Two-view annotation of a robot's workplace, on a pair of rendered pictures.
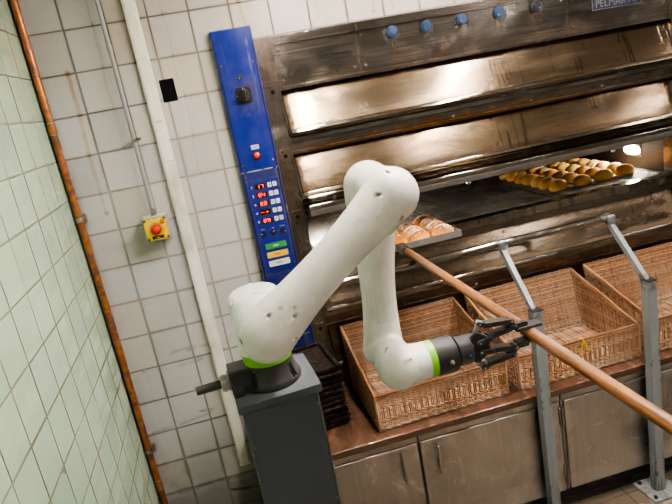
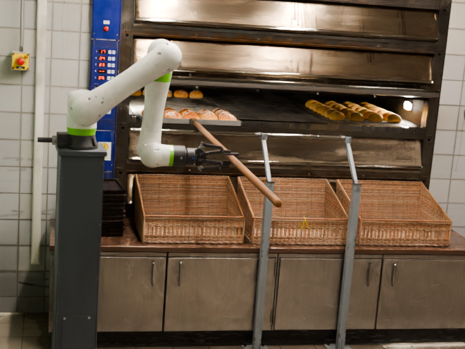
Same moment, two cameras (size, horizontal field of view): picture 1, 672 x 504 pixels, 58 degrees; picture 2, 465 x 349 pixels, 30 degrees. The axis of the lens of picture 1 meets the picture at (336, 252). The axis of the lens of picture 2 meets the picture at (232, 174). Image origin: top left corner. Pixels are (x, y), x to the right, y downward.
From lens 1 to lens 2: 237 cm
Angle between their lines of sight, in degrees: 4
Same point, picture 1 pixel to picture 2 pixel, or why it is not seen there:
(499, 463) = (223, 292)
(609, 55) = (387, 25)
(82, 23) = not seen: outside the picture
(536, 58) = (331, 13)
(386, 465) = (140, 267)
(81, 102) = not seen: outside the picture
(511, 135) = (299, 64)
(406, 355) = (156, 147)
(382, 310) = (151, 124)
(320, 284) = (119, 90)
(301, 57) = not seen: outside the picture
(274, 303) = (93, 93)
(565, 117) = (344, 62)
